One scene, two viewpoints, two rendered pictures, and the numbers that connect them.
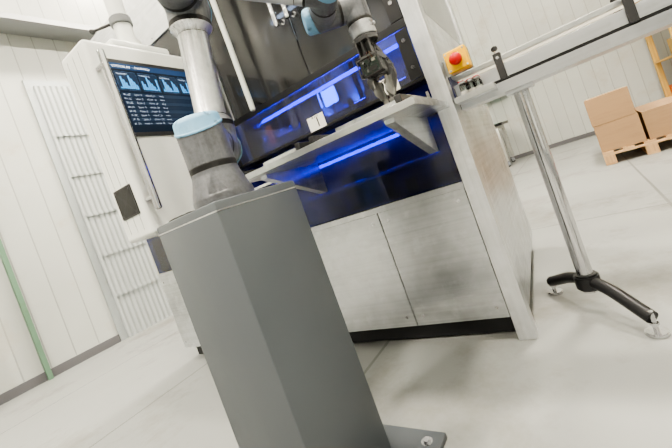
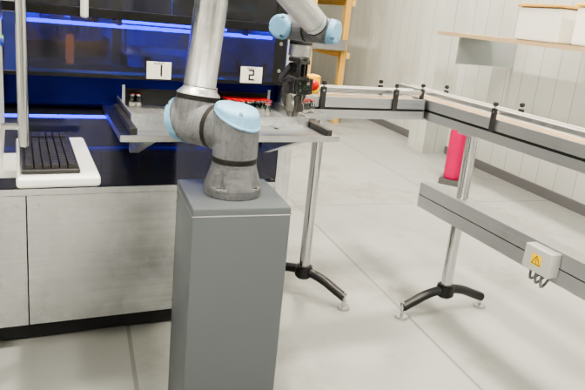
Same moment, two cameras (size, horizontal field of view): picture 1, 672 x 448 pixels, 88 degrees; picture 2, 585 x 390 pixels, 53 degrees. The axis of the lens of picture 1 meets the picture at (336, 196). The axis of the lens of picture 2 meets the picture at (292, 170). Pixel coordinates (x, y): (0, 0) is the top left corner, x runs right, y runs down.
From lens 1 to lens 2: 150 cm
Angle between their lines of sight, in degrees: 57
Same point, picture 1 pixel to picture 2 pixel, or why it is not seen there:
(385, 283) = (164, 263)
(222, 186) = (257, 183)
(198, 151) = (252, 148)
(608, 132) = not seen: hidden behind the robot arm
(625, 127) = not seen: hidden behind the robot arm
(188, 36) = (223, 4)
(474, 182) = (283, 185)
